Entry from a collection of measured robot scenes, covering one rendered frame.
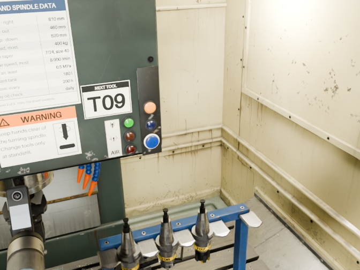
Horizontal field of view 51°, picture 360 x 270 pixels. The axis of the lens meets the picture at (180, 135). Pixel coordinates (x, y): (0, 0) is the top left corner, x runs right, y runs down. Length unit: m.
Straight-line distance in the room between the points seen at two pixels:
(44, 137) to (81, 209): 0.90
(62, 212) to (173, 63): 0.88
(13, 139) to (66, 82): 0.15
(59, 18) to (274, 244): 1.33
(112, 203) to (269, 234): 0.71
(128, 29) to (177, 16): 1.14
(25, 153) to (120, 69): 0.25
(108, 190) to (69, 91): 0.96
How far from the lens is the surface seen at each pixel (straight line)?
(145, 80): 0.79
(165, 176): 2.16
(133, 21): 0.76
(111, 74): 0.77
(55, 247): 1.78
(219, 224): 1.18
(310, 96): 1.47
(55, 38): 0.74
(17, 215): 0.95
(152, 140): 0.83
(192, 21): 1.93
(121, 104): 0.79
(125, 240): 1.05
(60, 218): 1.68
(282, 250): 1.73
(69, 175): 1.57
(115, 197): 1.71
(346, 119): 1.36
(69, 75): 0.76
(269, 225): 1.83
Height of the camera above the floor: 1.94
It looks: 25 degrees down
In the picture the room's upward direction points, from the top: 1 degrees counter-clockwise
